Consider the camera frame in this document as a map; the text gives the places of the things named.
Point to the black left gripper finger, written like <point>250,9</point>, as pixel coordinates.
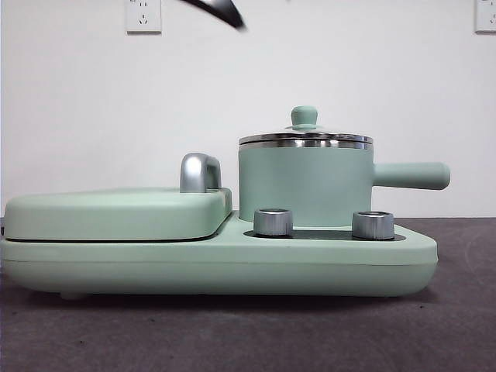
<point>219,9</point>

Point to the glass lid with green knob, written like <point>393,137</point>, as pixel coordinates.
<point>304,116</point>

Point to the silver control knob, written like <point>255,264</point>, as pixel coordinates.
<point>373,224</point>
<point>273,222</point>

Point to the mint green breakfast machine base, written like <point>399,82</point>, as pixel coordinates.
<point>232,267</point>

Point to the white wall socket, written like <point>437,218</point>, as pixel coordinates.
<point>143,17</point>
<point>486,17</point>

